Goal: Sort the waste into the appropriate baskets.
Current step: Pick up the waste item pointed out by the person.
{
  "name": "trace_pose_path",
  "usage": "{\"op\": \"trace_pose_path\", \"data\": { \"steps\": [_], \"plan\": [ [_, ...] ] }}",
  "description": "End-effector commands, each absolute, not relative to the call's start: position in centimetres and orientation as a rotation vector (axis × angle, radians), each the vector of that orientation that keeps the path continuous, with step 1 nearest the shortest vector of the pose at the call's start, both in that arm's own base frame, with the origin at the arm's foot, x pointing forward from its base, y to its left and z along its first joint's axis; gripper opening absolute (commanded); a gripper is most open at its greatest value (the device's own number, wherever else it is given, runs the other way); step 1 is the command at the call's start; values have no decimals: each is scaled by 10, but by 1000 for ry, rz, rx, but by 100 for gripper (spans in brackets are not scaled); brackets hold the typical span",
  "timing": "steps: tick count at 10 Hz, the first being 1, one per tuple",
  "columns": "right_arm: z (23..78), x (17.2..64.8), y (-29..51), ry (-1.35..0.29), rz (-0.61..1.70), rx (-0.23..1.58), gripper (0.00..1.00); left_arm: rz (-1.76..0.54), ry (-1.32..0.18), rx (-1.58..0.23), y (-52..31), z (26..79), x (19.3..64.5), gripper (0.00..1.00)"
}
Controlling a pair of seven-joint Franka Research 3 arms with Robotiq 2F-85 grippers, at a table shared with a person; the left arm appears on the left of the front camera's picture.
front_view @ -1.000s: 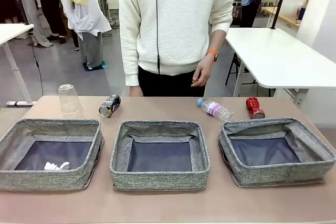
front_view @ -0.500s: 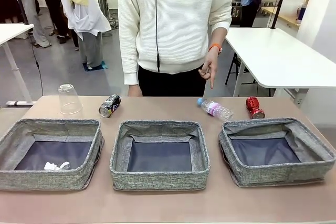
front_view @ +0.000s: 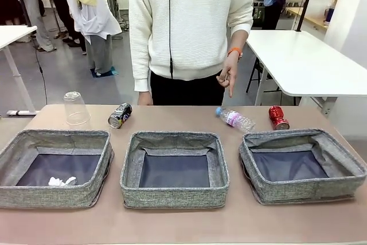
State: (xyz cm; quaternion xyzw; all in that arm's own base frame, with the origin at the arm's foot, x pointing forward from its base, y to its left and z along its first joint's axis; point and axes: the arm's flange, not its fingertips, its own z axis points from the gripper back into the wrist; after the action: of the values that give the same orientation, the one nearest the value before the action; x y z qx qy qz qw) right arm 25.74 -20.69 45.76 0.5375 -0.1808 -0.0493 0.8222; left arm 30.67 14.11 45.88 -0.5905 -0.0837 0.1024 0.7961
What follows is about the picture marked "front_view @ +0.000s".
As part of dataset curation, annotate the person's right hand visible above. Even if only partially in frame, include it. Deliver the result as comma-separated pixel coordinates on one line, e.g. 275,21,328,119
136,90,153,106

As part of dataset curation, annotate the person's left hand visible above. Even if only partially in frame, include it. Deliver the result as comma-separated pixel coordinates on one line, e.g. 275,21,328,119
216,54,240,98

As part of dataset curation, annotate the clear plastic bottle pink label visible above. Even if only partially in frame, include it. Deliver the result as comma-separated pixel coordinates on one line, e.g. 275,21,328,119
215,107,256,133

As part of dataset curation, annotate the red soda can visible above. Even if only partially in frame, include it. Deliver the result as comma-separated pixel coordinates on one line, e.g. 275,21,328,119
268,105,290,131

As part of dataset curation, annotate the clear plastic cup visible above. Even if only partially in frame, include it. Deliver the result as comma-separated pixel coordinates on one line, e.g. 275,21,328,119
63,91,92,126

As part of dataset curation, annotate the white paper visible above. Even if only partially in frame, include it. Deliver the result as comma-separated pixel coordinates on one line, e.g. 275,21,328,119
48,175,78,187

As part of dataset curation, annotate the person's right forearm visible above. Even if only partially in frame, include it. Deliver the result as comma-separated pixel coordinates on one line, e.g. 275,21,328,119
130,31,152,93

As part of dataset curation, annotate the person's left forearm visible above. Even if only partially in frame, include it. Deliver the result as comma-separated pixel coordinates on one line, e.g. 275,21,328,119
228,24,253,56

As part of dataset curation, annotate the black folding chair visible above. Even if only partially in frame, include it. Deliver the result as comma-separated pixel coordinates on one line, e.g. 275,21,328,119
246,55,284,94

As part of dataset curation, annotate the black silver Pepsi can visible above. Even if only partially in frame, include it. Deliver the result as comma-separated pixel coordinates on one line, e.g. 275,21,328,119
107,102,133,129

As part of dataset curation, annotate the person in white sweater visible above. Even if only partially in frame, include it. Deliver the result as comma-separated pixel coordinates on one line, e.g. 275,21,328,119
128,0,255,107

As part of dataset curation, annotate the large white table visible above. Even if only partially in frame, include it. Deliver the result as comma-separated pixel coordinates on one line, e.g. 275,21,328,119
245,29,367,114

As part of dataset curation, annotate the wooden background desk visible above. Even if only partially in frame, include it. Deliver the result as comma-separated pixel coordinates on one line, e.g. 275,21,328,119
286,6,329,31

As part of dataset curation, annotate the grey fabric basket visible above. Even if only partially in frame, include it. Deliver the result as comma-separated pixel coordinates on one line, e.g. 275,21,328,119
238,128,367,206
0,129,115,210
119,131,231,209

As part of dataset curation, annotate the translucent plastic box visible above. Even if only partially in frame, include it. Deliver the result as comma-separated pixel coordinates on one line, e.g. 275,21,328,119
308,0,336,24

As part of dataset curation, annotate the bystander in dark trousers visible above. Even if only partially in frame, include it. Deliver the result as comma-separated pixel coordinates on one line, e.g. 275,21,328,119
42,0,83,48

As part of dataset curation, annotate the bystander in grey trousers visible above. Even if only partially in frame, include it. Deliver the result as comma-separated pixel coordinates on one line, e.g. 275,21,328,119
11,0,57,53

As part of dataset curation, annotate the black cord on sweater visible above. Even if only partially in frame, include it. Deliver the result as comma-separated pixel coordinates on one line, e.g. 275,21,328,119
167,0,174,80

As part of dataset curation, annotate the black hanging cable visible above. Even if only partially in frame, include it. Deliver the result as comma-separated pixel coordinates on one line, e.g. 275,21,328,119
31,26,49,106

